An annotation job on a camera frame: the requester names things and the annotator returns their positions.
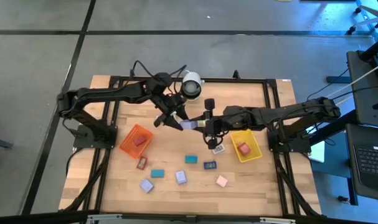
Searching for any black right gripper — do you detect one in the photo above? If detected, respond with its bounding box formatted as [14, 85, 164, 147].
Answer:
[190, 98, 232, 150]

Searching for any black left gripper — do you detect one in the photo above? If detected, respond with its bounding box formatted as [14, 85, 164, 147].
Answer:
[153, 93, 188, 131]

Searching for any lavender roll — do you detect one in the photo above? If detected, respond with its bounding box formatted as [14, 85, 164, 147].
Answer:
[179, 119, 198, 131]

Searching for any red block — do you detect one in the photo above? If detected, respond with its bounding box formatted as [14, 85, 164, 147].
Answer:
[133, 134, 148, 147]
[237, 142, 252, 157]

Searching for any lavender charger with prongs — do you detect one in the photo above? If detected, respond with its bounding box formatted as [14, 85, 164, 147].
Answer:
[175, 170, 188, 185]

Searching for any pink charger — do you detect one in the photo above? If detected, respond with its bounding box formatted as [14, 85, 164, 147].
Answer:
[215, 175, 229, 189]

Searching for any lavender box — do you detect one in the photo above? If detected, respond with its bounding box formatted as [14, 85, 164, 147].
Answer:
[139, 178, 155, 194]

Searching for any orange plastic basket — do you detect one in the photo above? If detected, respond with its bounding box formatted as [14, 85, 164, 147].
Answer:
[118, 124, 154, 159]

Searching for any yellow plastic basket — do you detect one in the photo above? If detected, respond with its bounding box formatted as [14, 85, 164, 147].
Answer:
[229, 129, 263, 164]

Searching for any white sheet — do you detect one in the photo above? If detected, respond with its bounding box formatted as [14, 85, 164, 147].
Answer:
[306, 126, 326, 164]

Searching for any black crossbar with silver brackets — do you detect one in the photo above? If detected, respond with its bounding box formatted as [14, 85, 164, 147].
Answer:
[0, 210, 378, 224]

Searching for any black desk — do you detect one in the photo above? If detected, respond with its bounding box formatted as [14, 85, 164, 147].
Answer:
[346, 49, 378, 129]

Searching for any black laptop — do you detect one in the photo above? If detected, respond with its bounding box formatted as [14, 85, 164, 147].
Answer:
[345, 123, 378, 202]

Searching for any black aluminium table frame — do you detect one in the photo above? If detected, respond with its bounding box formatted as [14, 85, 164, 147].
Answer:
[58, 70, 323, 218]

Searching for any white rope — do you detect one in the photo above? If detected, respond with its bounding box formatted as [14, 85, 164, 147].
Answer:
[326, 59, 378, 98]

